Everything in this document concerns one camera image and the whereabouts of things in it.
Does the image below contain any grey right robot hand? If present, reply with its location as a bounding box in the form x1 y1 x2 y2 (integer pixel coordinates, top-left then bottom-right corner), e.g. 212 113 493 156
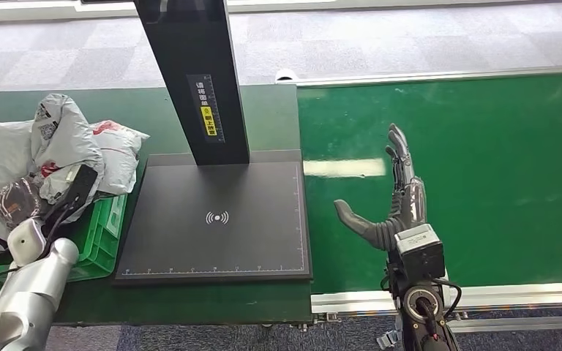
333 123 428 252

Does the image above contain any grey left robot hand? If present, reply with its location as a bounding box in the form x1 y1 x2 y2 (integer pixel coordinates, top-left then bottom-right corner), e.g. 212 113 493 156
0 176 45 230

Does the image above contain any white package with black logo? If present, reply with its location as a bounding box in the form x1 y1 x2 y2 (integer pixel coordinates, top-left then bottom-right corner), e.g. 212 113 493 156
29 93 106 224

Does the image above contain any green conveyor belt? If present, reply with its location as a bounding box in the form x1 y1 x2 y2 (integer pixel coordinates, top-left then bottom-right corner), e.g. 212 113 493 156
296 72 562 295

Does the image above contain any black inbound scanner machine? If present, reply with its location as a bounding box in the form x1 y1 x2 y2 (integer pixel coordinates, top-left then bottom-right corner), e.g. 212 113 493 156
113 0 313 286

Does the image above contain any green plastic crate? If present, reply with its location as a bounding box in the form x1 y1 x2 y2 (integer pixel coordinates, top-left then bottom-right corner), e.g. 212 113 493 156
0 192 130 294

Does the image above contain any dark green table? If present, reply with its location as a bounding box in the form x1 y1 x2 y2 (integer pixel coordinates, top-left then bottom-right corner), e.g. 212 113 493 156
0 84 313 325

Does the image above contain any black and yellow label sticker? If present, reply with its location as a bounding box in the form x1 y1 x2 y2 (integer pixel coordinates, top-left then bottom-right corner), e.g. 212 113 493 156
186 73 225 144

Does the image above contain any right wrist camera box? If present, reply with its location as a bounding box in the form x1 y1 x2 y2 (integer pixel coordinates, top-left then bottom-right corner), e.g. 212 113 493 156
394 223 446 283

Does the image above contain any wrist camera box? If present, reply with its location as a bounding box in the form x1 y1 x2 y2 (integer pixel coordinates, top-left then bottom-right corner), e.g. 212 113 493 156
43 165 99 224
394 223 446 283

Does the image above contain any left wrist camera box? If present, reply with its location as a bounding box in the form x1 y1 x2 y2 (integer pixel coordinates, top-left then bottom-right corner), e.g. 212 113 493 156
43 165 99 224

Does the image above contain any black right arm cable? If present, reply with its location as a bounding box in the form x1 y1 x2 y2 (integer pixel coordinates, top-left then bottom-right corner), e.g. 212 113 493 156
430 277 462 322

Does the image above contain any aluminium conveyor side rail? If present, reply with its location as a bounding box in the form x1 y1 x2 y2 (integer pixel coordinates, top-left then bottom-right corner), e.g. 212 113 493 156
274 64 562 87
310 282 562 315

